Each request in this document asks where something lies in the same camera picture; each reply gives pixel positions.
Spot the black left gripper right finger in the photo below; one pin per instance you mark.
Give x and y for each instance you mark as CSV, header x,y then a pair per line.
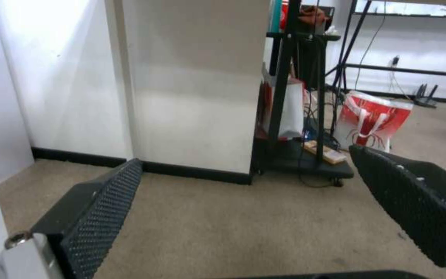
x,y
412,203

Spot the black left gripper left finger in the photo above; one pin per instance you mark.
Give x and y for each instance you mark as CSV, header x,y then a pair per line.
x,y
91,215

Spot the red white food delivery bag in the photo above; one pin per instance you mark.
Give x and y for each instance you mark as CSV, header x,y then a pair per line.
x,y
370,119

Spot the white red paper bag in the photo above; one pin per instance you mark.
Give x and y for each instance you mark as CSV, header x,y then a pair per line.
x,y
290,110

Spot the beige power strip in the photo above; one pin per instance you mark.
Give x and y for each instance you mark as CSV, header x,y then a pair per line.
x,y
325,152

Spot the black wifi router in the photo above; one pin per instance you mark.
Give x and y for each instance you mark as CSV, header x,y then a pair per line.
x,y
426,97

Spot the black wheeled metal cart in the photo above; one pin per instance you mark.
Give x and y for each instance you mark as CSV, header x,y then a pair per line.
x,y
308,87

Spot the white partition panel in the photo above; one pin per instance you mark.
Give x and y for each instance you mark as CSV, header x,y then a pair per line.
x,y
184,87

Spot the brown crumpled cloth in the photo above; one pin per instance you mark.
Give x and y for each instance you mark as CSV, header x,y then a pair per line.
x,y
314,14

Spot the red teal packages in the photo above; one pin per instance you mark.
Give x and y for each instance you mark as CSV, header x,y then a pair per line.
x,y
279,14

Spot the black table frame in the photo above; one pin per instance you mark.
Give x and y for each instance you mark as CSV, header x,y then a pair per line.
x,y
401,69

